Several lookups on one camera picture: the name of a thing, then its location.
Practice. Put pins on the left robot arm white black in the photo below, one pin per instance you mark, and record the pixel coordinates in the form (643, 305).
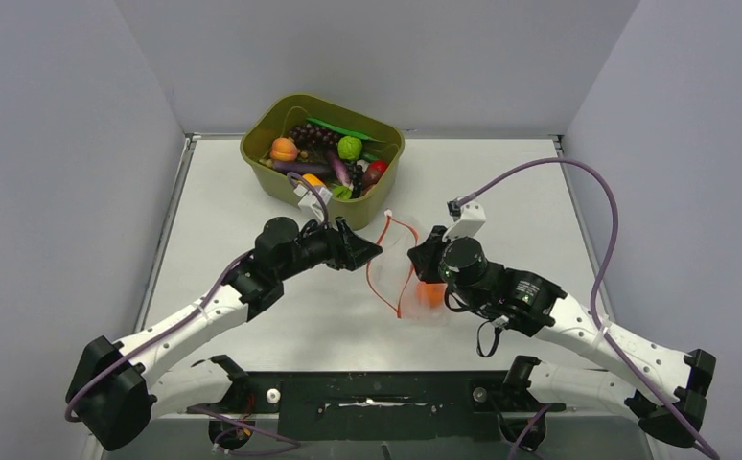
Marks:
(120, 386)

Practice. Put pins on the dark red grape bunch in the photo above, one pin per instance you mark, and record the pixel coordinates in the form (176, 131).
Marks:
(311, 136)

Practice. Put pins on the peach toy fruit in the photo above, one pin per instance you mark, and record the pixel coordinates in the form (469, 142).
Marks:
(283, 149)

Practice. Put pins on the orange toy fruit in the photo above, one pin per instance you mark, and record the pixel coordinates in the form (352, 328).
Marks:
(430, 295)

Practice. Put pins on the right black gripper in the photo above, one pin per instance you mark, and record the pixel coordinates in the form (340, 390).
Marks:
(425, 255)

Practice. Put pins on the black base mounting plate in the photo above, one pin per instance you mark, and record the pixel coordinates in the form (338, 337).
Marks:
(378, 406)

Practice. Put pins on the purple toy eggplant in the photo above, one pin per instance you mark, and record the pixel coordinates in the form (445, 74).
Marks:
(320, 170)

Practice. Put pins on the light green toy cabbage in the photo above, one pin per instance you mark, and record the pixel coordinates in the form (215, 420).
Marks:
(349, 148)

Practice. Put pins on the dark blue grape cluster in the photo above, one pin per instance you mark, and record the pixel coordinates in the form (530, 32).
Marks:
(356, 174)

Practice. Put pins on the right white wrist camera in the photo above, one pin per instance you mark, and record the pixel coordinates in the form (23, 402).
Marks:
(467, 220)

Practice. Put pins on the small purple eggplant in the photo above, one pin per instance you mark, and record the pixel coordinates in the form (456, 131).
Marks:
(340, 170)

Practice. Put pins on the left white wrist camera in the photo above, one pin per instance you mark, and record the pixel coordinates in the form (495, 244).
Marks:
(313, 202)

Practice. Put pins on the clear zip bag orange zipper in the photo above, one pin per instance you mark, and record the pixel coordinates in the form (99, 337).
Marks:
(391, 277)

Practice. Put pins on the yellow toy pepper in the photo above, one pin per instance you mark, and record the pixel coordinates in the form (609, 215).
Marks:
(313, 180)

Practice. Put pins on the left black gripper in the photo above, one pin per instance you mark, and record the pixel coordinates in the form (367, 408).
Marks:
(346, 250)

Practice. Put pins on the olive green plastic bin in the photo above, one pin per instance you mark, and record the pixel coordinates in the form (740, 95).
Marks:
(388, 144)

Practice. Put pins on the green toy pepper slice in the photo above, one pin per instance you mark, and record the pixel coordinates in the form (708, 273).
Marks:
(342, 192)

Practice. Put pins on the brown red toy fruit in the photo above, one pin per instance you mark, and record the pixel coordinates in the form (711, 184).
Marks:
(370, 178)

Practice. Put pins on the red toy tomato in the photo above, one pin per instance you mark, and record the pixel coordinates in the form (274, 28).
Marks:
(377, 167)

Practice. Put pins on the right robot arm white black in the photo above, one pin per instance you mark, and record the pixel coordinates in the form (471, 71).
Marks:
(663, 391)

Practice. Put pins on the long green bean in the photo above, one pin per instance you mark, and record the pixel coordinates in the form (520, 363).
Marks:
(341, 130)

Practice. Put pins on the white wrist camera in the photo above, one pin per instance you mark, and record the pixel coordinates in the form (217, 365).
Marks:
(313, 202)
(467, 220)

